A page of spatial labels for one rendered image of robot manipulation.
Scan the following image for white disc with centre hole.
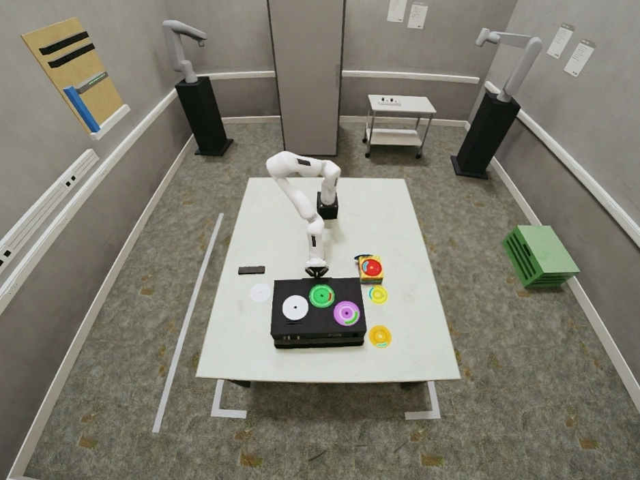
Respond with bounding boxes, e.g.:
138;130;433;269
250;283;271;302
282;296;308;320

